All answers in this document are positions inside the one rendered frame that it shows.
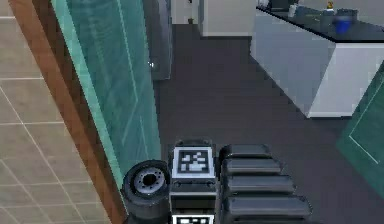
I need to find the teal room door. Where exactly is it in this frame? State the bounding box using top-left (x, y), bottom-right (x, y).
top-left (50, 0), bottom-right (162, 190)
top-left (335, 63), bottom-right (384, 200)

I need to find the grey fridge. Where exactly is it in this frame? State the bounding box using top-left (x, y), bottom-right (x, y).
top-left (143, 0), bottom-right (174, 82)

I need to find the blue bowl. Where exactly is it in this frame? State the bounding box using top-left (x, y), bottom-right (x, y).
top-left (333, 15), bottom-right (354, 35)

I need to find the white black-topped kitchen counter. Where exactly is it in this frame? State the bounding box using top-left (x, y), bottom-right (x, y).
top-left (250, 4), bottom-right (384, 119)

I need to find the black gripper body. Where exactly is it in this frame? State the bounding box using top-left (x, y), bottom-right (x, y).
top-left (120, 159), bottom-right (172, 224)

